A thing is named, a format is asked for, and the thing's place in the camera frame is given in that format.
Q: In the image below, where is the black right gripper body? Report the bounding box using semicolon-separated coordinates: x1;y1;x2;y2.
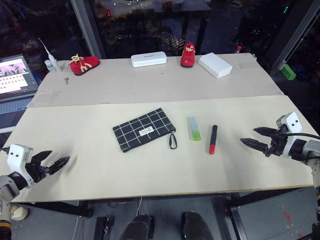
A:
264;124;289;158

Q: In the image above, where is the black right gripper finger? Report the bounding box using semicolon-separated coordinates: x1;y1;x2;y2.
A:
239;137;270;154
252;126;278;137

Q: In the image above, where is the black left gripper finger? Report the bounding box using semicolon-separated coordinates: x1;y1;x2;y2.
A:
32;150;53;165
48;156;71;175

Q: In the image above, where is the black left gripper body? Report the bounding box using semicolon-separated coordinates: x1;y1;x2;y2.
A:
24;159;51;185

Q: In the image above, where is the green translucent eraser case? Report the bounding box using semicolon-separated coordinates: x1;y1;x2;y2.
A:
186;115;203;142

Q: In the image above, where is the open laptop computer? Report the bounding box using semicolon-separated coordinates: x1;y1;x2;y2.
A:
0;54;40;135

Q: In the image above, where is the black checked pencil pouch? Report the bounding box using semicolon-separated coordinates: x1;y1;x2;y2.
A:
112;107;179;154

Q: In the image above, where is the white rounded hard case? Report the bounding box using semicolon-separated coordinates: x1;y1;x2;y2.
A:
130;51;168;68

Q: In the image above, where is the red and black marker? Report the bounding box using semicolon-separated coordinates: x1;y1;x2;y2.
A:
208;124;219;156

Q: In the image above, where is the white tape roll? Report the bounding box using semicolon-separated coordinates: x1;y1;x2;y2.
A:
10;203;31;221

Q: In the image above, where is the green box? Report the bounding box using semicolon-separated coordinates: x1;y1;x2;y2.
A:
279;63;298;81

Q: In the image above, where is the white cardboard box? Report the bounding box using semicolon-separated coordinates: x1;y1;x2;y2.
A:
198;52;234;80

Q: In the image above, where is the small white bottle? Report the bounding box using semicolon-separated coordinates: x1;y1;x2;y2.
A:
44;59;57;73

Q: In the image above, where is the clear glue syringe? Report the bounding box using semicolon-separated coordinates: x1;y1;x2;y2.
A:
37;37;63;73

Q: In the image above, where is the red shoe with yellow laces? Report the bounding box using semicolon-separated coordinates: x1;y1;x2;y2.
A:
68;55;101;77
179;42;197;69

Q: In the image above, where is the dark rounded shape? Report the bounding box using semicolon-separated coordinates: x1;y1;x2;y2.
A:
119;214;156;240
180;211;214;240

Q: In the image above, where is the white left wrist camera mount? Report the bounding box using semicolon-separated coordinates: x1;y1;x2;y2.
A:
6;144;34;189

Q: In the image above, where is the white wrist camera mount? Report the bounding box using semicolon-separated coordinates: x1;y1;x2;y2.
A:
275;111;303;159
6;144;34;189

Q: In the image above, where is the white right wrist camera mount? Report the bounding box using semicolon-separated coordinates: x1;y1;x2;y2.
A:
275;111;303;159

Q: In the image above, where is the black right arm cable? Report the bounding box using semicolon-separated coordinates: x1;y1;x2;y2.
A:
284;132;320;141

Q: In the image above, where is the black table frame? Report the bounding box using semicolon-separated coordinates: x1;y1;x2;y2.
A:
17;187;319;240

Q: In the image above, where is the thin white cable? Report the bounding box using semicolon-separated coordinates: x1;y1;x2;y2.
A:
135;196;144;217

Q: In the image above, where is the grey metal post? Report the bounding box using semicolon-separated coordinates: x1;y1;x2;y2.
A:
69;0;106;60
268;0;320;76

